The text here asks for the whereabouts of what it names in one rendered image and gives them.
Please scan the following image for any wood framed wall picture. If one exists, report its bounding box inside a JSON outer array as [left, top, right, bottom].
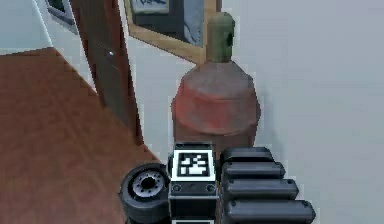
[[123, 0, 218, 66]]

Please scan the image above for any red and green floor lamp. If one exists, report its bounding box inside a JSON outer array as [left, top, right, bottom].
[[170, 11, 262, 158]]

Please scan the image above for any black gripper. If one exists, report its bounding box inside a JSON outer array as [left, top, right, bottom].
[[118, 162, 172, 224]]

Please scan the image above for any brown wooden door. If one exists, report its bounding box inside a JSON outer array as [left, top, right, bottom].
[[68, 0, 145, 146]]

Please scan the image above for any dark framed wall picture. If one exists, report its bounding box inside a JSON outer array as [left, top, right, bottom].
[[44, 0, 79, 35]]

